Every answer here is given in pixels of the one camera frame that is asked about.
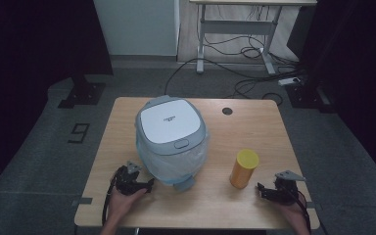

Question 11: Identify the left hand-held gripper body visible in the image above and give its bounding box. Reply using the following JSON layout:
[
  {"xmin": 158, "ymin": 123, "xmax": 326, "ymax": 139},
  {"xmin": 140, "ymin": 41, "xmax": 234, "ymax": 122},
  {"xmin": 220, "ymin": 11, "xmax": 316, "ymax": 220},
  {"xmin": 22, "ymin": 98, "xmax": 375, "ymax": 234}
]
[{"xmin": 113, "ymin": 161, "xmax": 143, "ymax": 197}]

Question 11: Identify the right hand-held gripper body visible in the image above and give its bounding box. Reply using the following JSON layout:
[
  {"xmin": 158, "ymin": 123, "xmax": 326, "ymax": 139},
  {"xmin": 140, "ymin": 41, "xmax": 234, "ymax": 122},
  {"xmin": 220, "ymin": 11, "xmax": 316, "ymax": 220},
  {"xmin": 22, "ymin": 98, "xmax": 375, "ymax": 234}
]
[{"xmin": 272, "ymin": 169, "xmax": 307, "ymax": 207}]

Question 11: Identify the yellow cylindrical canister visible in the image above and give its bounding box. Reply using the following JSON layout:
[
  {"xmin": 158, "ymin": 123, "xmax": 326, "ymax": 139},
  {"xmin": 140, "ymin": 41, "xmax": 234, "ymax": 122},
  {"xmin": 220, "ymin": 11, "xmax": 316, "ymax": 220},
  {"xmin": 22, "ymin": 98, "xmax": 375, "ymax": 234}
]
[{"xmin": 229, "ymin": 149, "xmax": 260, "ymax": 190}]

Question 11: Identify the light blue rice cooker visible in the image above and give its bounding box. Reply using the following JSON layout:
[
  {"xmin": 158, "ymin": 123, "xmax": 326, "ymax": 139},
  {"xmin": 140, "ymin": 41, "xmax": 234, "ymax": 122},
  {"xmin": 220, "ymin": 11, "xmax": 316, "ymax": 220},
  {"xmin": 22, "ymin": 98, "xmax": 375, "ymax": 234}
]
[{"xmin": 134, "ymin": 94, "xmax": 211, "ymax": 193}]

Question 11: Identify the person's right hand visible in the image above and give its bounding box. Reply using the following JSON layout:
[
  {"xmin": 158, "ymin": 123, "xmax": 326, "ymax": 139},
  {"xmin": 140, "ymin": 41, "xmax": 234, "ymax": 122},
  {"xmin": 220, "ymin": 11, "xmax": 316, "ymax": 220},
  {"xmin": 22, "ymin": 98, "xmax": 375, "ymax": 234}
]
[{"xmin": 278, "ymin": 193, "xmax": 308, "ymax": 226}]

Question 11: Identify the person's left hand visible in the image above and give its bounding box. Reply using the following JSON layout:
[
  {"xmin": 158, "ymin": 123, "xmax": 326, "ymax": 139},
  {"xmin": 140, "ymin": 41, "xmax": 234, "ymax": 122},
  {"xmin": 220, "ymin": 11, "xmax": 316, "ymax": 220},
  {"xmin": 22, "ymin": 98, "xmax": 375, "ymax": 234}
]
[{"xmin": 105, "ymin": 188, "xmax": 148, "ymax": 226}]

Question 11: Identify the clear plastic bin liner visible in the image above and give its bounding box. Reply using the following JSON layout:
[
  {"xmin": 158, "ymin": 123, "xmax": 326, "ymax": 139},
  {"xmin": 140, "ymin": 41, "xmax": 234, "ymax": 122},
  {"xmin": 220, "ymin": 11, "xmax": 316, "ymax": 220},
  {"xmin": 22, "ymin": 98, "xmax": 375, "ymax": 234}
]
[{"xmin": 135, "ymin": 136, "xmax": 211, "ymax": 188}]

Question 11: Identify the black stand base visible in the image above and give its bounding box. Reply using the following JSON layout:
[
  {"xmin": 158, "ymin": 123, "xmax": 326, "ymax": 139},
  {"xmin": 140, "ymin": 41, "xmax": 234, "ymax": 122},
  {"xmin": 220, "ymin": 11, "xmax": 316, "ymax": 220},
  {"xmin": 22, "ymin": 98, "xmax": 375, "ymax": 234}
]
[
  {"xmin": 57, "ymin": 73, "xmax": 107, "ymax": 110},
  {"xmin": 285, "ymin": 80, "xmax": 337, "ymax": 115}
]

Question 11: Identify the white power strip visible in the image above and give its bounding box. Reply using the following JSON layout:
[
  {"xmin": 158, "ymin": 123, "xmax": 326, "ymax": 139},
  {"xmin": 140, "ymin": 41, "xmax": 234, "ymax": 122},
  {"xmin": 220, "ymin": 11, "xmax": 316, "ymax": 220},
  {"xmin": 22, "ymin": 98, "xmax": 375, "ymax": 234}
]
[{"xmin": 277, "ymin": 76, "xmax": 304, "ymax": 87}]

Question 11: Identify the dark curtain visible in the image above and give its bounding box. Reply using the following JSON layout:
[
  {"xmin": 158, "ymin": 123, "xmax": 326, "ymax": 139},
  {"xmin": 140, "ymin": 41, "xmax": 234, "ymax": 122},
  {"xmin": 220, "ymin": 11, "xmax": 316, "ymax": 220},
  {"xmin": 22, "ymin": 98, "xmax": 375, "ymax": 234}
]
[
  {"xmin": 0, "ymin": 0, "xmax": 114, "ymax": 204},
  {"xmin": 286, "ymin": 0, "xmax": 376, "ymax": 181}
]

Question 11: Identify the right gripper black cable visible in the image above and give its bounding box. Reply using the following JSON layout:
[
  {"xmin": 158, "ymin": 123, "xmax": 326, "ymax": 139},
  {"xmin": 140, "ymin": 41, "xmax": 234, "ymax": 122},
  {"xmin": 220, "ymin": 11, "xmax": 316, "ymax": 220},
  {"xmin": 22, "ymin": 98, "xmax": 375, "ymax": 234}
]
[{"xmin": 287, "ymin": 188, "xmax": 312, "ymax": 235}]

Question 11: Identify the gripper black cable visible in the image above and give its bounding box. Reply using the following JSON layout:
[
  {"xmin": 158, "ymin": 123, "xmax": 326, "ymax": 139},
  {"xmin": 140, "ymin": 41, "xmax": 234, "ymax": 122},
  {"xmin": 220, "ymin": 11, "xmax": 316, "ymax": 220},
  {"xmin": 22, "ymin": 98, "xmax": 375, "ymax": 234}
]
[
  {"xmin": 287, "ymin": 188, "xmax": 312, "ymax": 235},
  {"xmin": 101, "ymin": 175, "xmax": 119, "ymax": 227}
]

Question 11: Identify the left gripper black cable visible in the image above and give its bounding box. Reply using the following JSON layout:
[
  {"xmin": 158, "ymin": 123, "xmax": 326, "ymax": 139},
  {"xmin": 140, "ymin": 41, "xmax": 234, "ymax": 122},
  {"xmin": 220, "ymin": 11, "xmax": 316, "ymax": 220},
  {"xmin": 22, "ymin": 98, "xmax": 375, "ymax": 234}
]
[{"xmin": 101, "ymin": 175, "xmax": 119, "ymax": 227}]

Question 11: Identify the long black floor cable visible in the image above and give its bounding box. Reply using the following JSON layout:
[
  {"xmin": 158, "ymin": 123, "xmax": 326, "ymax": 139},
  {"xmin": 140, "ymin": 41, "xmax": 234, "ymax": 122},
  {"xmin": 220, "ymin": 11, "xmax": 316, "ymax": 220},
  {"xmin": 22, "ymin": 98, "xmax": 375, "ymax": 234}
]
[{"xmin": 164, "ymin": 57, "xmax": 305, "ymax": 96}]

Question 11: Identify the bundle of black floor cables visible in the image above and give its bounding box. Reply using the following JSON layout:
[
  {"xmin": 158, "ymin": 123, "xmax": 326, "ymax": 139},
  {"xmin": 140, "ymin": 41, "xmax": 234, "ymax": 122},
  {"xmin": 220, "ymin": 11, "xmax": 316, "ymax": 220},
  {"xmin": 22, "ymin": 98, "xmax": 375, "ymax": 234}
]
[{"xmin": 202, "ymin": 4, "xmax": 307, "ymax": 106}]

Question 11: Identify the white wall panel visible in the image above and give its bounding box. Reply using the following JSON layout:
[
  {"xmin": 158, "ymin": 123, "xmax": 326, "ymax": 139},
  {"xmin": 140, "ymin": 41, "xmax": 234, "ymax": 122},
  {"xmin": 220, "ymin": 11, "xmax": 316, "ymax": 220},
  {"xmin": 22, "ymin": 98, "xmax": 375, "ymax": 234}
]
[{"xmin": 93, "ymin": 0, "xmax": 181, "ymax": 57}]

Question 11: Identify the white metal frame desk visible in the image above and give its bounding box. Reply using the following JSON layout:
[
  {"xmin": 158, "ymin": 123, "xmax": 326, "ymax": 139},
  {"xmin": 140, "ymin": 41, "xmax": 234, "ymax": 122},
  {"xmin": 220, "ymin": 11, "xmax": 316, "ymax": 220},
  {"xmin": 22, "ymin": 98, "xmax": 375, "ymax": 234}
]
[{"xmin": 189, "ymin": 0, "xmax": 318, "ymax": 75}]

